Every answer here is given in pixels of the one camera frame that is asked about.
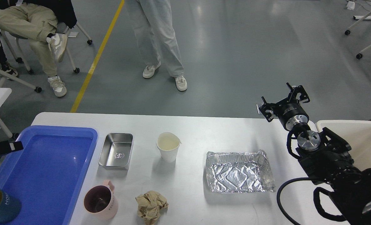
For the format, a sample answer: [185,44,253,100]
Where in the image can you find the blue plastic tray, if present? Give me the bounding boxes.
[0,125,97,225]

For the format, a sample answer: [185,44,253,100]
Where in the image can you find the aluminium foil tray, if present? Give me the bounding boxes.
[205,150,276,193]

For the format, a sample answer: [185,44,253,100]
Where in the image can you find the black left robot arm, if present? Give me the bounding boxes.
[0,141,24,157]

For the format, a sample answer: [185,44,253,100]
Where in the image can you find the white plastic bin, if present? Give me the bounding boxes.
[315,120,371,171]

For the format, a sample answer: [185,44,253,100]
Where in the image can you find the stainless steel rectangular container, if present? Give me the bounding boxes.
[98,133,134,170]

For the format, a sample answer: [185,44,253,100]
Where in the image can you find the crumpled brown paper ball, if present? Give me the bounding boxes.
[135,190,169,225]

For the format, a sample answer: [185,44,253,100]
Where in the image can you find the white paper cup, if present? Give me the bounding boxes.
[156,132,181,163]

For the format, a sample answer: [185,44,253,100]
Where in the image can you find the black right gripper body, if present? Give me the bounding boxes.
[275,103,309,131]

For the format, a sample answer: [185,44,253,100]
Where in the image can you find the standing person grey jeans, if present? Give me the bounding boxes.
[125,0,187,92]

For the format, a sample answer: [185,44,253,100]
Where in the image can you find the seated person khaki trousers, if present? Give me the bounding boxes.
[0,0,77,98]

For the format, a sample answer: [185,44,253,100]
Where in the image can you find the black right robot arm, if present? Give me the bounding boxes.
[258,83,371,225]

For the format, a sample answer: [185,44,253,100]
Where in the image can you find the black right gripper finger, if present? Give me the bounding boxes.
[286,82,311,104]
[258,96,281,122]

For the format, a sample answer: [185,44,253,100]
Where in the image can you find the pink mug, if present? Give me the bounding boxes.
[84,180,118,220]

